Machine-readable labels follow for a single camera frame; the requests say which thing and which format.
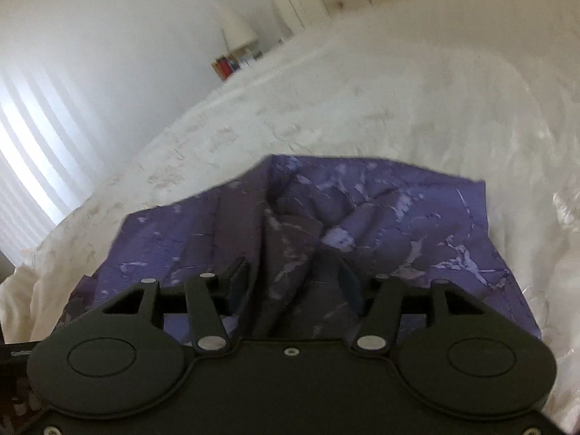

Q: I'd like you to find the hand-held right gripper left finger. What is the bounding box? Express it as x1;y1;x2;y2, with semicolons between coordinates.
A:
102;258;250;353

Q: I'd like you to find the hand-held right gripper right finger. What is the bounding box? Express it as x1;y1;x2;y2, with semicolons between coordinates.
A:
340;258;483;354

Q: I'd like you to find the purple patterned hooded jacket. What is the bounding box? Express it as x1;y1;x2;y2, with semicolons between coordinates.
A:
63;154;542;340

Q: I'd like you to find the white floral bedspread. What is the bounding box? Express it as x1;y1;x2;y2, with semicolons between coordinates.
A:
0;0;580;435

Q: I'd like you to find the dark patterned cloth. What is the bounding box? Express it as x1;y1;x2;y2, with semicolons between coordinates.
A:
0;362;48;435

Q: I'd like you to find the white table lamp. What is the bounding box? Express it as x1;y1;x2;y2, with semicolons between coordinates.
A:
217;4;261;55

